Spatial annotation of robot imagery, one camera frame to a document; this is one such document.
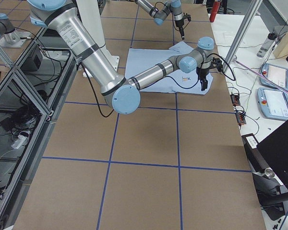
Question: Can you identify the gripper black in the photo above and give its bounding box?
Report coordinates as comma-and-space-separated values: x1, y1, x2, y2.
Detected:
174, 19, 185, 40
196, 67, 209, 91

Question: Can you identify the light blue t-shirt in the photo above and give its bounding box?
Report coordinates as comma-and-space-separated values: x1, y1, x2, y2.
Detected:
125, 37, 214, 95

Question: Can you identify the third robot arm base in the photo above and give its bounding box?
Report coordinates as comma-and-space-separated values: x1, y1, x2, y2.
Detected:
0, 13, 31, 48

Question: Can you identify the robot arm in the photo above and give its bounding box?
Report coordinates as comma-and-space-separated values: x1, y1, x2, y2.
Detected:
28, 0, 214, 114
134, 0, 191, 40

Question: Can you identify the red cylinder tube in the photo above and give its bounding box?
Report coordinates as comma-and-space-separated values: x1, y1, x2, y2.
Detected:
209, 0, 221, 23

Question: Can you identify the orange connector board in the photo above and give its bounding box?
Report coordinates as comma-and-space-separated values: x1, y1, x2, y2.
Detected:
230, 93, 246, 127

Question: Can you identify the teach pendant near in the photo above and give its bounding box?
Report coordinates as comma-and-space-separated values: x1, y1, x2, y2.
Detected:
257, 87, 288, 121

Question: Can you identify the teach pendant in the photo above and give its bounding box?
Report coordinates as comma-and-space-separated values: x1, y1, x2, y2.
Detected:
261, 63, 288, 90
257, 87, 288, 121

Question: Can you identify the teach pendant far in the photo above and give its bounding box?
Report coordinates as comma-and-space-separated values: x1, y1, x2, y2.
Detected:
261, 63, 288, 90

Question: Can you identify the reacher grabber stick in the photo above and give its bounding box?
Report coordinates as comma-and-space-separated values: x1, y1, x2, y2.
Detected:
232, 55, 288, 95

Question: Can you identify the black monitor on stand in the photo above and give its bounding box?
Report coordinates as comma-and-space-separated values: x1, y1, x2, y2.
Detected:
241, 120, 288, 220

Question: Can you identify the black power box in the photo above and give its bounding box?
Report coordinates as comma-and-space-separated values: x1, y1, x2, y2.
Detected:
21, 46, 43, 71

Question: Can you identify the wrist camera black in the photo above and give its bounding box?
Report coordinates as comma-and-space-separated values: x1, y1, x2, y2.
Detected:
183, 13, 192, 22
210, 57, 223, 72

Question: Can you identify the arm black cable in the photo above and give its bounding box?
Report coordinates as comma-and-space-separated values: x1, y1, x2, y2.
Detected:
81, 54, 236, 118

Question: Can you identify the aluminium frame post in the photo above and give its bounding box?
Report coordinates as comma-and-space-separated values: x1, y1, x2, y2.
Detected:
223, 0, 263, 72

